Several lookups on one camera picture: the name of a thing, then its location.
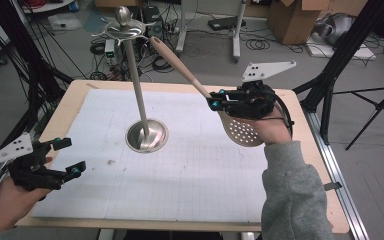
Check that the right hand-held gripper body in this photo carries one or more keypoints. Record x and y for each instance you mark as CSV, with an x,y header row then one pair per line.
x,y
250,100

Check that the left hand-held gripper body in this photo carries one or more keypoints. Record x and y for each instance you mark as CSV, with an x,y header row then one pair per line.
x,y
30,170

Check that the beige slotted spoon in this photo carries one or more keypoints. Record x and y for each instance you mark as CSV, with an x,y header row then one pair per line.
x,y
176,61

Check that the metal utensil stand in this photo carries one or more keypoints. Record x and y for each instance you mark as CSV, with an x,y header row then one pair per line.
x,y
136,83

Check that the person's right hand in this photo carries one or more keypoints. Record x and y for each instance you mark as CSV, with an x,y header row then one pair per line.
x,y
273,128

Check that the person's left hand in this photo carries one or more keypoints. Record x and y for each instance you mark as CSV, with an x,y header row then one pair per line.
x,y
11,203

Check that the white grid mat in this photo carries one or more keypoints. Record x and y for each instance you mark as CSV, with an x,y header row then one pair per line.
x,y
96,186

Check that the black flat box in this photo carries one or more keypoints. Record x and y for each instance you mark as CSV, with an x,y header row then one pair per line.
x,y
226,23

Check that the black metal stand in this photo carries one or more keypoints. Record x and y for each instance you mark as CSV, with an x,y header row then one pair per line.
x,y
30,66
346,50

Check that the cardboard box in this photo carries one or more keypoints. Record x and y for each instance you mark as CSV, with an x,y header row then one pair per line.
x,y
290,23

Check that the black computer tower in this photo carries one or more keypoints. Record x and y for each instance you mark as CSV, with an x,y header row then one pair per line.
x,y
153,20

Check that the small device with green display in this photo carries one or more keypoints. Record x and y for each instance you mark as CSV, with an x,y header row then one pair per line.
x,y
110,50

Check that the white flat board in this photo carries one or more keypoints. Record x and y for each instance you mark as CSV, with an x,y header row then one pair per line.
x,y
346,53

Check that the silver grey appliance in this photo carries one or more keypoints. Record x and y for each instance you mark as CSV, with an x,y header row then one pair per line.
x,y
336,28

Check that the black clip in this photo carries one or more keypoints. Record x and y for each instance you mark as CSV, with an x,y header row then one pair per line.
x,y
332,186

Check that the white plastic sheet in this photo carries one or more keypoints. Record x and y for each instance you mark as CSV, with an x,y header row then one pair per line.
x,y
65,22

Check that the black tripod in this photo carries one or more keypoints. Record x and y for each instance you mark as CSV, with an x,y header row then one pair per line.
x,y
376,106

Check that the white round table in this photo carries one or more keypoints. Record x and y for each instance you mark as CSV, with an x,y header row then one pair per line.
x,y
56,5

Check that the aluminium rail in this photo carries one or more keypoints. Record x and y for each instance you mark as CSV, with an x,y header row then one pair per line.
x,y
350,206

